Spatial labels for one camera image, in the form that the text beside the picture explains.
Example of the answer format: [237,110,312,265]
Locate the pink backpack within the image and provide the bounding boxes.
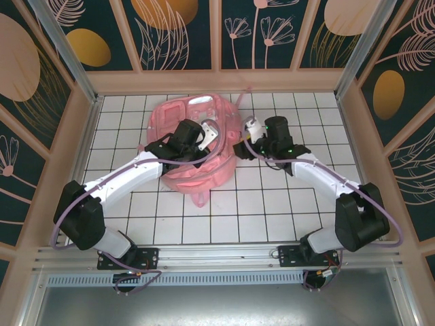
[137,85,255,210]

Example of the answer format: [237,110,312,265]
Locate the grey metal sheet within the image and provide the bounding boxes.
[20,271,425,326]

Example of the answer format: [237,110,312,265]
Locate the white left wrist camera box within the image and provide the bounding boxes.
[198,120,219,151]

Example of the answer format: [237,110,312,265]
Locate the aluminium side rail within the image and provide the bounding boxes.
[336,96,388,242]

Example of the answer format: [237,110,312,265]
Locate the aluminium mounting rail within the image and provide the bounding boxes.
[32,240,405,275]

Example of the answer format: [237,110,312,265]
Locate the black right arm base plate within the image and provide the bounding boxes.
[277,244,341,269]

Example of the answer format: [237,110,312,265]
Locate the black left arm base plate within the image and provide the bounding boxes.
[97,247,160,271]

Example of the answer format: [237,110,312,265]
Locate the aluminium corner post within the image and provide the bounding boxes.
[29,0,104,106]
[334,0,408,99]

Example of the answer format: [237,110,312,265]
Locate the slotted white cable duct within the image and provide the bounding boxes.
[46,273,307,287]

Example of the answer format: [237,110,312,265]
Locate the small wired connector board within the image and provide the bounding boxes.
[114,270,145,283]
[314,268,341,285]

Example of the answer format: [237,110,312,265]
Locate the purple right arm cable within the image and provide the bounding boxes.
[232,117,405,293]

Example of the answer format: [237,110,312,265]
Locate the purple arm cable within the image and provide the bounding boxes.
[50,118,222,296]
[232,117,405,293]

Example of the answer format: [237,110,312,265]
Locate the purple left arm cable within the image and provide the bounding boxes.
[50,118,222,296]

